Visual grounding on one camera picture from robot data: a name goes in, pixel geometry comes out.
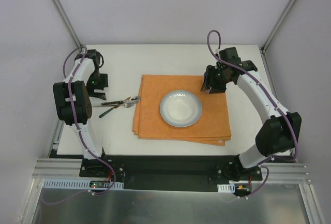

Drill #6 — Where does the aluminium frame post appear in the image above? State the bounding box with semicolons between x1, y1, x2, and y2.
51;0;82;47
260;0;298;54

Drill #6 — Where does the orange cloth napkin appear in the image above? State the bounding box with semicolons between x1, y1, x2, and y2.
132;74;231;145

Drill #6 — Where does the right aluminium frame post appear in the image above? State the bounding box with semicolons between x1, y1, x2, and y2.
260;0;298;54

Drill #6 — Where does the gold-tipped knife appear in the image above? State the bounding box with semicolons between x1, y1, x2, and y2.
99;103;122;118

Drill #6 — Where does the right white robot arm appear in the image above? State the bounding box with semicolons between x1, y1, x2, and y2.
201;47;302;180

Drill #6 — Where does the silver fork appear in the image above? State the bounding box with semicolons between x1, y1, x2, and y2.
92;100;137;107

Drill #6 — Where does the silver spoon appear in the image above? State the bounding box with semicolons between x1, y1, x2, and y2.
101;96;141;106

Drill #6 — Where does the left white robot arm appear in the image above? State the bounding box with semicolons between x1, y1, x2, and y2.
53;49;109;160

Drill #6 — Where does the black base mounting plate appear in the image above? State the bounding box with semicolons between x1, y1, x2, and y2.
79;155;262;192

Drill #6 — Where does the left aluminium frame post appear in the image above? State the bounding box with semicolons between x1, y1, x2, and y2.
51;0;82;47

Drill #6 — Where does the white blue-rimmed plate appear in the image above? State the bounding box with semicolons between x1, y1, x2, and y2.
159;90;202;128

